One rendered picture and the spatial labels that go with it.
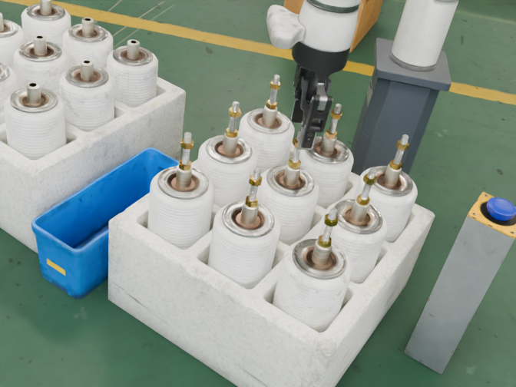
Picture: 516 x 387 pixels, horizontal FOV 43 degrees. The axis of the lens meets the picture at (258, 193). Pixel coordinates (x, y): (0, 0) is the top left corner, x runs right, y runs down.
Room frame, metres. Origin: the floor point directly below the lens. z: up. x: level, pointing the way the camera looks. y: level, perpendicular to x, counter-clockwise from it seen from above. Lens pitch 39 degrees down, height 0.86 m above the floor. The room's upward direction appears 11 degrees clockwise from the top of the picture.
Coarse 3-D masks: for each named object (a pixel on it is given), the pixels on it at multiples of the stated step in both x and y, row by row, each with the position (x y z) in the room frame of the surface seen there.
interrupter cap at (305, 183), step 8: (272, 168) 0.83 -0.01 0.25; (280, 168) 0.84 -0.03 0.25; (272, 176) 0.82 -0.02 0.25; (280, 176) 0.82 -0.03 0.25; (304, 176) 0.83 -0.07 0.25; (272, 184) 0.79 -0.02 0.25; (280, 184) 0.80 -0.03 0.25; (296, 184) 0.81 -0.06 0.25; (304, 184) 0.81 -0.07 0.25; (312, 184) 0.81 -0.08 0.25; (280, 192) 0.78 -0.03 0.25; (288, 192) 0.78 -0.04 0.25; (296, 192) 0.79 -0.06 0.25; (304, 192) 0.79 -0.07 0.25
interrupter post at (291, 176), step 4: (288, 164) 0.82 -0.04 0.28; (288, 168) 0.81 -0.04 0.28; (292, 168) 0.81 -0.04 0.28; (296, 168) 0.81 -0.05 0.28; (300, 168) 0.81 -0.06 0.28; (288, 172) 0.81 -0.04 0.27; (292, 172) 0.81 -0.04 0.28; (296, 172) 0.81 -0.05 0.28; (284, 176) 0.81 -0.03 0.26; (288, 176) 0.81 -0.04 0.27; (292, 176) 0.81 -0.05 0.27; (296, 176) 0.81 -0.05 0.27; (284, 180) 0.81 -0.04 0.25; (288, 180) 0.81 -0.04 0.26; (292, 180) 0.81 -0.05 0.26; (296, 180) 0.81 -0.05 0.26; (288, 184) 0.81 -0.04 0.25; (292, 184) 0.81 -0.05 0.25
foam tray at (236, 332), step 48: (144, 240) 0.70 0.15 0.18; (384, 240) 0.80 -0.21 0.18; (144, 288) 0.69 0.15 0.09; (192, 288) 0.65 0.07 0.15; (240, 288) 0.64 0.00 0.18; (384, 288) 0.72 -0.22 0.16; (192, 336) 0.65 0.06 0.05; (240, 336) 0.61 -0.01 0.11; (288, 336) 0.58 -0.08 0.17; (336, 336) 0.59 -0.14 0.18; (240, 384) 0.60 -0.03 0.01; (288, 384) 0.57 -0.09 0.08
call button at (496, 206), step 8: (488, 200) 0.76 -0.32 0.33; (496, 200) 0.76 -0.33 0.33; (504, 200) 0.76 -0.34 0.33; (488, 208) 0.74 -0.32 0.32; (496, 208) 0.74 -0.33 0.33; (504, 208) 0.74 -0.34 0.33; (512, 208) 0.75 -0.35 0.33; (496, 216) 0.73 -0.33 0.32; (504, 216) 0.73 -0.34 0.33; (512, 216) 0.74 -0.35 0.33
